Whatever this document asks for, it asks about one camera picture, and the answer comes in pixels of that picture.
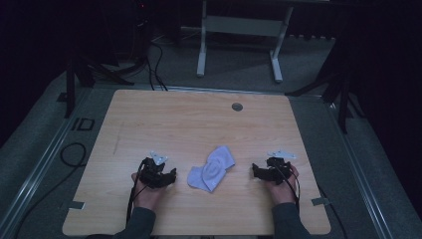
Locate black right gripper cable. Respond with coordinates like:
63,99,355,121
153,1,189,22
278,162,302,213

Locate black metal stand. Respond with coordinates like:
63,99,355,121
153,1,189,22
284,64,365,134
56,49,135,120

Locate white metal desk frame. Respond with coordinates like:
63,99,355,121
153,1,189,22
195,0,296,85

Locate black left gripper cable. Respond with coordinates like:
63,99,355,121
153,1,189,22
125,157,149,224

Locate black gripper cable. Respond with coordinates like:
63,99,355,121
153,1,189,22
278,162,302,213
125,157,149,224

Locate metal floor rail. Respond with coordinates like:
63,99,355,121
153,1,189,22
0,89,98,235
322,96,397,239

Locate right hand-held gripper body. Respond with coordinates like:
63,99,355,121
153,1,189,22
263,148,298,185

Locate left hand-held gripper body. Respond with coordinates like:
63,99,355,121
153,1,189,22
137,150,171,189

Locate pale lilac sock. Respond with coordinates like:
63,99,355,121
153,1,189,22
186,166,211,191
201,144,237,193

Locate grey tape piece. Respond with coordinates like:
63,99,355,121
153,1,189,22
311,196,332,207

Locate black hanging cables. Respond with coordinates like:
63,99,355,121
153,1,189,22
144,39,169,93

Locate person's left hand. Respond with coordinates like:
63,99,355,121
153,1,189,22
130,171,167,212

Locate black cable on floor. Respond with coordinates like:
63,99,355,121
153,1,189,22
12,141,89,239

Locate person's right hand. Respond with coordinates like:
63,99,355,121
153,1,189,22
264,164,300,207

